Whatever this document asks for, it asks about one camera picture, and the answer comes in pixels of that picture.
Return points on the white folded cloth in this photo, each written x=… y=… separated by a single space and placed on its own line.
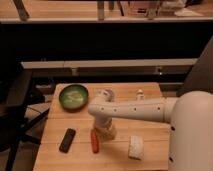
x=136 y=147

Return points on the black remote control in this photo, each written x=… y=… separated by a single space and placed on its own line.
x=67 y=140

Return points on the white tube bottle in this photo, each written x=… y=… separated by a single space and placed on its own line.
x=140 y=95

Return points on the green bowl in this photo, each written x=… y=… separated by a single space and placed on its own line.
x=73 y=97

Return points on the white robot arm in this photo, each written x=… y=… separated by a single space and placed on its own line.
x=191 y=124

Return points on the black chair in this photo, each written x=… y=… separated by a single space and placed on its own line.
x=17 y=92

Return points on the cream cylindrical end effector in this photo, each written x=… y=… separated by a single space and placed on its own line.
x=106 y=133

